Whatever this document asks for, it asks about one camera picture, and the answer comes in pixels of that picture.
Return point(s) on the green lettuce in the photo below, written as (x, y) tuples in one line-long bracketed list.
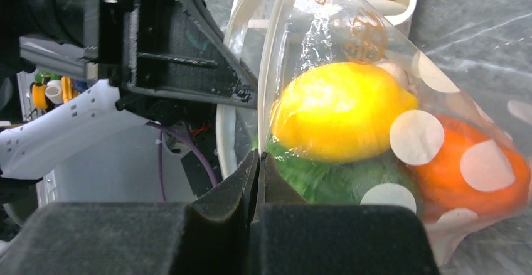
[(381, 180)]

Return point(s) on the polka dot zip bag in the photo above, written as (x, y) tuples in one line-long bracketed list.
[(304, 34)]

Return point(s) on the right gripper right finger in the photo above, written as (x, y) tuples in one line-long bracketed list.
[(290, 236)]

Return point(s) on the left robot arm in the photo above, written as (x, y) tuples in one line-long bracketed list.
[(48, 34)]

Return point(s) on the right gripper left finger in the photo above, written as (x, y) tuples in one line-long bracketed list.
[(207, 236)]

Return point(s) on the yellow screwdriver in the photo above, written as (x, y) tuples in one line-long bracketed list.
[(68, 89), (38, 96)]

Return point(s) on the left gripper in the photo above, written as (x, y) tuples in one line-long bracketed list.
[(164, 55)]

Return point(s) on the orange tangerine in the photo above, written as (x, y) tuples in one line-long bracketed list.
[(472, 171)]

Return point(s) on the yellow lemon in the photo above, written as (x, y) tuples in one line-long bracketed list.
[(339, 113)]

